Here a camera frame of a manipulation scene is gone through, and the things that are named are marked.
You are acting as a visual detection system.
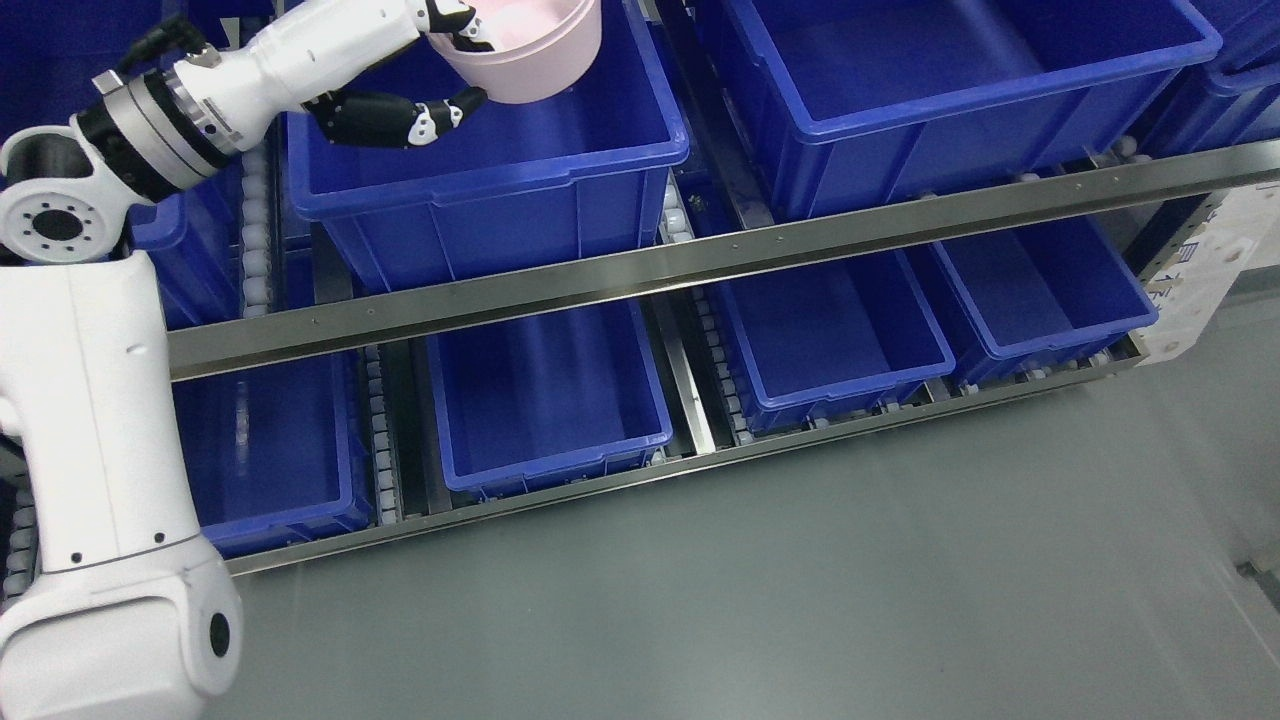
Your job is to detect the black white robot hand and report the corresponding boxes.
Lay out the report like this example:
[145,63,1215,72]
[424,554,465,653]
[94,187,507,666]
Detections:
[174,1,500,151]

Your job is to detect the pink bowl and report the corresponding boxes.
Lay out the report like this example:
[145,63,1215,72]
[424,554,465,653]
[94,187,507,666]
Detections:
[428,1,602,105]
[444,1,591,53]

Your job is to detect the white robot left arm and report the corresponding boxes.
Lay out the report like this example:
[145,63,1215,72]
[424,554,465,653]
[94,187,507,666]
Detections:
[3,17,242,719]

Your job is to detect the blue bin lower middle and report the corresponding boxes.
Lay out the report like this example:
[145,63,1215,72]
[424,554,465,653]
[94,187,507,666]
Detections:
[425,300,675,501]

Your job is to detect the blue bin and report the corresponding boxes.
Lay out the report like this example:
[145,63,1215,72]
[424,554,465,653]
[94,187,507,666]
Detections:
[425,300,675,501]
[905,217,1158,386]
[694,1,1222,222]
[709,251,956,436]
[285,1,690,293]
[173,352,374,559]
[128,160,243,331]

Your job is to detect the blue bin far left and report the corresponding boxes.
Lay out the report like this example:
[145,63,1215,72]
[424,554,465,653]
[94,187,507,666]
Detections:
[128,160,243,331]

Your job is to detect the blue bin upper left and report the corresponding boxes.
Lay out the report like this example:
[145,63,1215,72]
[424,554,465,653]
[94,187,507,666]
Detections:
[285,1,690,293]

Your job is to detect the blue bin lower left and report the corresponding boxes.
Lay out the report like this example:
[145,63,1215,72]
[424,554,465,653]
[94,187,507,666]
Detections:
[173,352,374,559]

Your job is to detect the blue bin upper right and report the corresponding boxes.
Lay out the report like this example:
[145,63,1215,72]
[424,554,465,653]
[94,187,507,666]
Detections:
[694,1,1222,222]

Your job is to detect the blue bin lower centre right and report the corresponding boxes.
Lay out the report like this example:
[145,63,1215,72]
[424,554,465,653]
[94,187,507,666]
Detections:
[709,251,956,436]

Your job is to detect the blue bin lower far right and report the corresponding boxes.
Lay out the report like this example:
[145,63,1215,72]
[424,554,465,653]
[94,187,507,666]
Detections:
[905,217,1158,386]

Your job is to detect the blue bin top right corner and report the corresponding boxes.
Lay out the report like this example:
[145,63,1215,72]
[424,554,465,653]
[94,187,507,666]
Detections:
[1132,1,1279,158]

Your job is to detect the white signboard blue characters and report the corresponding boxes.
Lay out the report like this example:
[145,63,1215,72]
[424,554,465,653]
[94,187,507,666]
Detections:
[1126,182,1279,365]

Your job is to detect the steel shelf rail lower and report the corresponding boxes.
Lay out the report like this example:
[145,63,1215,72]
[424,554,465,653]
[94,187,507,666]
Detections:
[227,333,1149,577]

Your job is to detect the steel shelf rail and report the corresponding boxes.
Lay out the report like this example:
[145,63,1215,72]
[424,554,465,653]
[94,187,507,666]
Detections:
[227,333,1149,577]
[169,140,1279,382]

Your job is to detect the steel shelf rail upper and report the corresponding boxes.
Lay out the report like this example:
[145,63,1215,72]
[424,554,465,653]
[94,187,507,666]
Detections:
[169,140,1279,382]

